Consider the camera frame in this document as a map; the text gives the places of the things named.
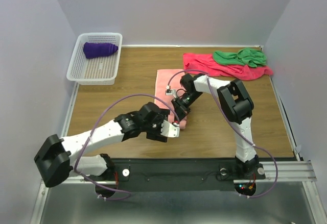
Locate pink towel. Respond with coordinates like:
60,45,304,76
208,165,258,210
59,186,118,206
154,69,186,130

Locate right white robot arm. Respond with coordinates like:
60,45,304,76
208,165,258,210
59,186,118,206
171,73,259,178

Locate rolled purple towel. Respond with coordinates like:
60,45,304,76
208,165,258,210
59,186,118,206
83,42,119,59

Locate green towel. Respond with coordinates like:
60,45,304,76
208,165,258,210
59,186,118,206
213,47,267,68

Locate purple cable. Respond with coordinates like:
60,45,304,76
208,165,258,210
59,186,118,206
166,69,279,200
73,93,180,201

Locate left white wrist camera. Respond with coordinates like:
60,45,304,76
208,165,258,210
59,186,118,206
160,120,180,138

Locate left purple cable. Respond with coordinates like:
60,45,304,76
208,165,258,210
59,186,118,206
73,93,180,201

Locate red towel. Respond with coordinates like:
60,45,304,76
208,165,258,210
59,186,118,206
183,53,273,81

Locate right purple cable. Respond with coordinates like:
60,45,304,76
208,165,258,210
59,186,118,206
166,69,279,200

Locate aluminium frame rail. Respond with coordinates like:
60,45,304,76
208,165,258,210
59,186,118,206
40,160,317,184

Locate white perforated plastic basket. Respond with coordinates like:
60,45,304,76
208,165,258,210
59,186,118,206
66,32,123,85

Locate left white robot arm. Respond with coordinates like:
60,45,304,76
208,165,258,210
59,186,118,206
34,102,179,188

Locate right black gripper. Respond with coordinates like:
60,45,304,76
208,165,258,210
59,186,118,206
171,91,203,122

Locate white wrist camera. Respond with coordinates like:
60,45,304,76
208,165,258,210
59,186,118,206
160,120,180,138
165,86,184,98

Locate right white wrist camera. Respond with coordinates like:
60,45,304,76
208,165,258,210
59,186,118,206
165,86,184,98

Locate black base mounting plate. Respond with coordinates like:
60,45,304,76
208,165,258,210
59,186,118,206
110,158,266,193

